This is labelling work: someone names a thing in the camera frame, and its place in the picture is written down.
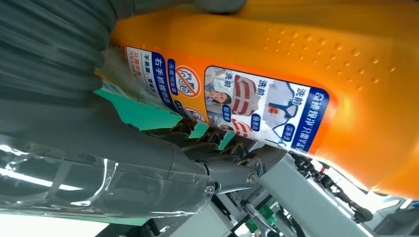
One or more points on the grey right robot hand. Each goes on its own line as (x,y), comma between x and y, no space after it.
(98,157)

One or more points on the green table mat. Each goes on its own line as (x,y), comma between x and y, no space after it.
(140,114)

